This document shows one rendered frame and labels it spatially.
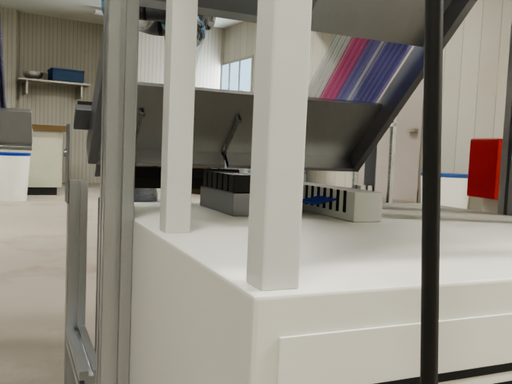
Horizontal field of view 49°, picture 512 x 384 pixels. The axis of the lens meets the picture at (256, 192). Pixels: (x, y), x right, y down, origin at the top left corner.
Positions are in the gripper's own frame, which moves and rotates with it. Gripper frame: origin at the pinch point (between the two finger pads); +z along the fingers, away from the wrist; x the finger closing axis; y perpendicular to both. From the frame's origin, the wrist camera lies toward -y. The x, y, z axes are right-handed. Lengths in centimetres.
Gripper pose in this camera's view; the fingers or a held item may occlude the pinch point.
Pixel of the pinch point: (203, 28)
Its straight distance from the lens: 120.7
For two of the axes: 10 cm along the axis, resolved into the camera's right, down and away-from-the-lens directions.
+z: 3.0, 6.4, -7.1
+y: 2.6, -7.7, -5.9
